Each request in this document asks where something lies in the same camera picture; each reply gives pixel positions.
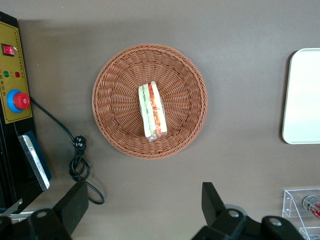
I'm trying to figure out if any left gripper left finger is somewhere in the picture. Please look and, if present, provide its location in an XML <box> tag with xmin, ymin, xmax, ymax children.
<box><xmin>0</xmin><ymin>181</ymin><xmax>90</xmax><ymax>240</ymax></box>

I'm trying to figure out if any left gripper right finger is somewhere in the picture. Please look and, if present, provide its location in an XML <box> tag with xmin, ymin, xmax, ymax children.
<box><xmin>191</xmin><ymin>181</ymin><xmax>305</xmax><ymax>240</ymax></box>

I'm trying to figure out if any sandwich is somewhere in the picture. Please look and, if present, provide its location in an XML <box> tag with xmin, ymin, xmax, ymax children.
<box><xmin>138</xmin><ymin>80</ymin><xmax>168</xmax><ymax>143</ymax></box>

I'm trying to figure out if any round brown wicker basket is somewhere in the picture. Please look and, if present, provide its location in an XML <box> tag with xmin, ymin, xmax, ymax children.
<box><xmin>91</xmin><ymin>43</ymin><xmax>209</xmax><ymax>160</ymax></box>

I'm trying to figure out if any cream plastic tray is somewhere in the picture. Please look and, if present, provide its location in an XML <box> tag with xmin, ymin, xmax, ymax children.
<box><xmin>281</xmin><ymin>47</ymin><xmax>320</xmax><ymax>145</ymax></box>

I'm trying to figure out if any clear acrylic bottle rack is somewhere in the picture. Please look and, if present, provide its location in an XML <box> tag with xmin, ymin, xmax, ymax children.
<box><xmin>281</xmin><ymin>187</ymin><xmax>320</xmax><ymax>240</ymax></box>

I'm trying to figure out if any red cola bottle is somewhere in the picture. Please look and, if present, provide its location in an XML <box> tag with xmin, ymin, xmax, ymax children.
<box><xmin>302</xmin><ymin>195</ymin><xmax>320</xmax><ymax>220</ymax></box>

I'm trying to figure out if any black sealing machine yellow panel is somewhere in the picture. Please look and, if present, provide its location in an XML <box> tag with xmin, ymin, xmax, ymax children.
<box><xmin>0</xmin><ymin>11</ymin><xmax>53</xmax><ymax>218</ymax></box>

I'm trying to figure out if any black power cable with plug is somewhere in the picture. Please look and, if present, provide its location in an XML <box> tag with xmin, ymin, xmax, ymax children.
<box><xmin>29</xmin><ymin>96</ymin><xmax>106</xmax><ymax>206</ymax></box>

